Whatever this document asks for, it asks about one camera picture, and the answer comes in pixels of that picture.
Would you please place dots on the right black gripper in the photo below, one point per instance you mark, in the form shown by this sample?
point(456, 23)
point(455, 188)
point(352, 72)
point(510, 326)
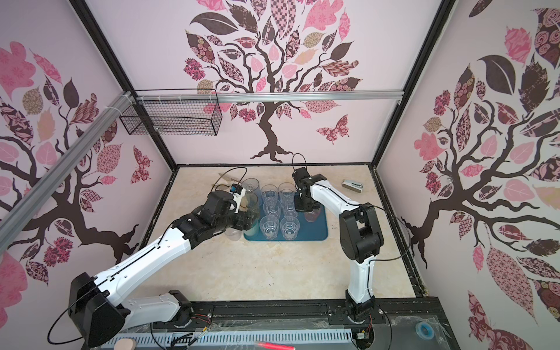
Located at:
point(304, 203)

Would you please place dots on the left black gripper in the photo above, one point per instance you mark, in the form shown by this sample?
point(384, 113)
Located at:
point(245, 222)

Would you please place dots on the clear dotted glass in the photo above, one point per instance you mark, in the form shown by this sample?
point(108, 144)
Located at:
point(233, 235)

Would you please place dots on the yellow transparent cup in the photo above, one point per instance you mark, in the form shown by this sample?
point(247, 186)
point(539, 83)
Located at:
point(250, 203)

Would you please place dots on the clear faceted glass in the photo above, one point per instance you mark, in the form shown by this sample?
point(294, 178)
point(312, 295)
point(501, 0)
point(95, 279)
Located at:
point(272, 206)
point(269, 192)
point(269, 226)

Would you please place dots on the tall frosted blue cup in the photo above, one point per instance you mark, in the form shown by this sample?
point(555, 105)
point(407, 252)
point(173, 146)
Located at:
point(252, 185)

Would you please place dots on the teal dotted plastic cup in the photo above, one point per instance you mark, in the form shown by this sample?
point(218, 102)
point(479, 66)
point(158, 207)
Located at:
point(254, 230)

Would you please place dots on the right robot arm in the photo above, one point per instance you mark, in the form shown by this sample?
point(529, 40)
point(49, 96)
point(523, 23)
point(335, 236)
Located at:
point(360, 235)

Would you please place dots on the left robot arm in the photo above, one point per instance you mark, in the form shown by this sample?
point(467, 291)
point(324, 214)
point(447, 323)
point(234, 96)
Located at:
point(100, 306)

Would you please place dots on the teal plastic tray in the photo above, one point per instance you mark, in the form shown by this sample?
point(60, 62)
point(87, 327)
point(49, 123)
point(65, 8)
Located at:
point(294, 228)

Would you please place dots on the clear ribbed short glass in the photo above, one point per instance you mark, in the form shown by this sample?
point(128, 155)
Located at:
point(286, 192)

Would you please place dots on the metal tongs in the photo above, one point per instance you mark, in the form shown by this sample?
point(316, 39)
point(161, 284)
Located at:
point(227, 180)

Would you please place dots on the small white black device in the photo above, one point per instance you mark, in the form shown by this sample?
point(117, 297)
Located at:
point(353, 186)

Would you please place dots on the pink pen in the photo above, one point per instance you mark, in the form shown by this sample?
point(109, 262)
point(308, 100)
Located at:
point(271, 346)

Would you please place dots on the beige round sponge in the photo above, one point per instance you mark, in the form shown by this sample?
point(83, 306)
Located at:
point(125, 344)

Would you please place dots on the blue tape roll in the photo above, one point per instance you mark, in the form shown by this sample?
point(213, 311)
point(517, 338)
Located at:
point(425, 331)

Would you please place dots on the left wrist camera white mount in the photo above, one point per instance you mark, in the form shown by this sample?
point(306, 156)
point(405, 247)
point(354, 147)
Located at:
point(238, 192)

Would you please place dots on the aluminium rail back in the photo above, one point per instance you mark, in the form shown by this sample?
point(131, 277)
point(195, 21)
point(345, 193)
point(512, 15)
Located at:
point(358, 95)

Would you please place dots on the aluminium rail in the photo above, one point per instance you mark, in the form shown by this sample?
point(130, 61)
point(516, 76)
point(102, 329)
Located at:
point(16, 220)
point(358, 95)

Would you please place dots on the black wire basket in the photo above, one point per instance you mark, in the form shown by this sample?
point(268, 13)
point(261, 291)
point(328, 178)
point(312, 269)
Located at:
point(174, 112)

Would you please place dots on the white slotted cable duct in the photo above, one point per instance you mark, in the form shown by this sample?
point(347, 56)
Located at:
point(235, 339)

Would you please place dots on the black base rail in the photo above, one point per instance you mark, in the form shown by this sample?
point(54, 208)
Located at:
point(335, 312)

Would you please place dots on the aluminium rail left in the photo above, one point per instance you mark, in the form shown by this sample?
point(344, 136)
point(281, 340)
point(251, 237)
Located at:
point(16, 220)

